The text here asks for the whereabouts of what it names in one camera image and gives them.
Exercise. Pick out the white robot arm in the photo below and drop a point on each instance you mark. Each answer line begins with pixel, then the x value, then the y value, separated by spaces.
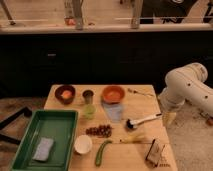
pixel 187 83

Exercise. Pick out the orange red bowl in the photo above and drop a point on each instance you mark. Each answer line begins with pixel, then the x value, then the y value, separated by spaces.
pixel 113 94

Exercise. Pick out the dark brown bowl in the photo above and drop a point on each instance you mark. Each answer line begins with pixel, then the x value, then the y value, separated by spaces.
pixel 60 90

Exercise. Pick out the small white bowl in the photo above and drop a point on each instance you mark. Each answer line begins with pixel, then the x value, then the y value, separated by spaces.
pixel 83 144

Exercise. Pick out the dark metal cup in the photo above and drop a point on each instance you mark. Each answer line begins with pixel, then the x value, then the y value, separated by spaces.
pixel 88 96

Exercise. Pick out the blue grey cloth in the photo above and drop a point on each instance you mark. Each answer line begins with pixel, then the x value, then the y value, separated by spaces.
pixel 113 111

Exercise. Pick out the light green cup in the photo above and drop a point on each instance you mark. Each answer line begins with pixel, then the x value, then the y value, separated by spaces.
pixel 88 111

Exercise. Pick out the orange food piece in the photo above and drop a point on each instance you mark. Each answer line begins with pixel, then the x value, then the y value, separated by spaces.
pixel 66 94

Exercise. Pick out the bunch of red grapes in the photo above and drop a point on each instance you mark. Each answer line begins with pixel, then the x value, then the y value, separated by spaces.
pixel 100 131

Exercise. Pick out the yellow corn cob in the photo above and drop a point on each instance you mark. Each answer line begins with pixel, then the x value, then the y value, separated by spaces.
pixel 132 139

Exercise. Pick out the green plastic tray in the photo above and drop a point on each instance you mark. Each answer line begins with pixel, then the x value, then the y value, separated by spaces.
pixel 59 125

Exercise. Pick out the small standing card holder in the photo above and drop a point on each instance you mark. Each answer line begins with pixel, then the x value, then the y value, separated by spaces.
pixel 154 154

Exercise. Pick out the black metal stand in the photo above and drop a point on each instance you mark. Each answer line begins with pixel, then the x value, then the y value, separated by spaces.
pixel 10 122

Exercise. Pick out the grey sponge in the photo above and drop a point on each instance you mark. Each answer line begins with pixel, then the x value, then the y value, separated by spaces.
pixel 43 149

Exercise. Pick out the white handled black brush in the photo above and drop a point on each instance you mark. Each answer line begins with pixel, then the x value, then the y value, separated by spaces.
pixel 133 124

